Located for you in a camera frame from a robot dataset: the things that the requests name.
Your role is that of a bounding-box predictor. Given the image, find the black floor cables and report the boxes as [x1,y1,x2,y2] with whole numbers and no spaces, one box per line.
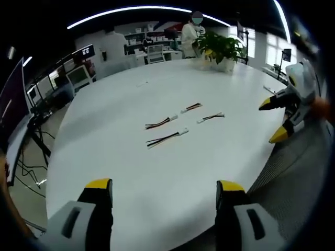
[15,124,52,190]

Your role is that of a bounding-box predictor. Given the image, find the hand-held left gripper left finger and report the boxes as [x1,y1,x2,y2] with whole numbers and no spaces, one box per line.
[39,178,114,251]

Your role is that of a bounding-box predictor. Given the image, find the green potted plant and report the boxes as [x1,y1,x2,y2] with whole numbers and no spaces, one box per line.
[192,30,246,73]

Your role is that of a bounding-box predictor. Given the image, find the grey textured fabric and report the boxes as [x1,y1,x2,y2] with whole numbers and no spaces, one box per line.
[245,121,331,243]

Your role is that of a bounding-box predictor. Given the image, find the white office chair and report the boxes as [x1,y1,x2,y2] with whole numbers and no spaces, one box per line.
[147,44,166,65]
[65,64,96,91]

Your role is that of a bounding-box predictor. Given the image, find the curved ceiling light strip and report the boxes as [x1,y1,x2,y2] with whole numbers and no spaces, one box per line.
[66,5,231,30]

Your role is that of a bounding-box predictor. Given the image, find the person's right hand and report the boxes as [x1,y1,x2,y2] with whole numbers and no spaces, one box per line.
[312,97,332,121]

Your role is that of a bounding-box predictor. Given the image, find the wall-side computer monitor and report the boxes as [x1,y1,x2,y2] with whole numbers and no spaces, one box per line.
[71,43,95,60]

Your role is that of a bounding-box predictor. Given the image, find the white JST connector long wires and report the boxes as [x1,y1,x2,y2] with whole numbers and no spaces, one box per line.
[146,127,189,150]

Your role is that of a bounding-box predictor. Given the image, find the white JST connector dark wires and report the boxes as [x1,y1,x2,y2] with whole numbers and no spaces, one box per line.
[196,112,226,124]

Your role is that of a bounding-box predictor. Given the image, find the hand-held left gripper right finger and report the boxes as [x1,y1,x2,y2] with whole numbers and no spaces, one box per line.
[215,179,288,251]

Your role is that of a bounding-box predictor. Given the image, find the small monitor on stand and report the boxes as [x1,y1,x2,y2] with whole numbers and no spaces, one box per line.
[277,48,293,79]

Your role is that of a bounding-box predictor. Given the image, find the white JST connector short wires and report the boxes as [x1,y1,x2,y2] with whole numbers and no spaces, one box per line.
[180,102,204,115]

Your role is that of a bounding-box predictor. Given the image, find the white JST connector orange wires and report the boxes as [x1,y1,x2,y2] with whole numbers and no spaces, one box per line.
[145,115,179,130]

